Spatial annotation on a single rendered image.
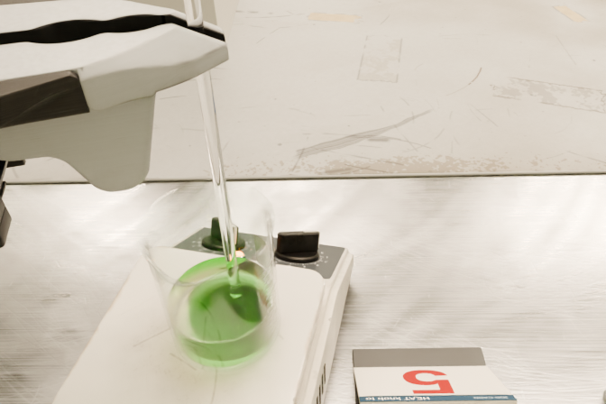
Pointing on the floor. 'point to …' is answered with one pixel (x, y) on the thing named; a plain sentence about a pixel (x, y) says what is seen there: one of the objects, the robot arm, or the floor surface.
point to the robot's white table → (391, 88)
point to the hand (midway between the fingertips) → (188, 29)
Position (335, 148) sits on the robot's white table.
